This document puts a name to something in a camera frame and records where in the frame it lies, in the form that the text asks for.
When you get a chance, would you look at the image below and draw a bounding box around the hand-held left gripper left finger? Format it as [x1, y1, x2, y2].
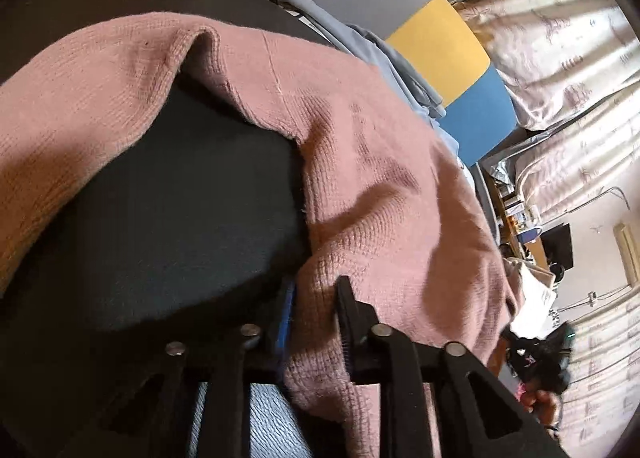
[65, 279, 301, 458]

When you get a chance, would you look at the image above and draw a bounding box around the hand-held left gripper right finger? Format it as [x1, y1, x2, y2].
[334, 276, 568, 458]

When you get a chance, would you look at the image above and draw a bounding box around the pink knit sweater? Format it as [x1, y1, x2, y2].
[0, 12, 526, 458]

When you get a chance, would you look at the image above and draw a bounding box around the person's right hand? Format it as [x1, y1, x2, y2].
[520, 385, 562, 433]

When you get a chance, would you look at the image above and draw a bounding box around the white fuzzy garment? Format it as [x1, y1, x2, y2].
[502, 257, 559, 335]

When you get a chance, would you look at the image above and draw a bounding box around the black monitor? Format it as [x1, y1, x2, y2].
[541, 223, 574, 267]

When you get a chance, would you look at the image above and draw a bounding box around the cluttered wooden desk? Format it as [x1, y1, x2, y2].
[492, 173, 551, 275]

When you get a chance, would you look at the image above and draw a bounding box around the dark grey blanket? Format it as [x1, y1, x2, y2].
[0, 0, 351, 458]

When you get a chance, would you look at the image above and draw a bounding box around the light grey garment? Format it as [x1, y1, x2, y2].
[232, 0, 476, 183]

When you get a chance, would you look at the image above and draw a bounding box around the pale patterned curtain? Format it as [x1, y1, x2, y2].
[457, 0, 640, 451]

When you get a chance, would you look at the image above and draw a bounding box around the grey yellow blue headboard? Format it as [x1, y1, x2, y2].
[257, 0, 518, 166]

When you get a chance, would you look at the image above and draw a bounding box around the grey curved frame rail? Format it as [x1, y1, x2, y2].
[472, 160, 504, 247]

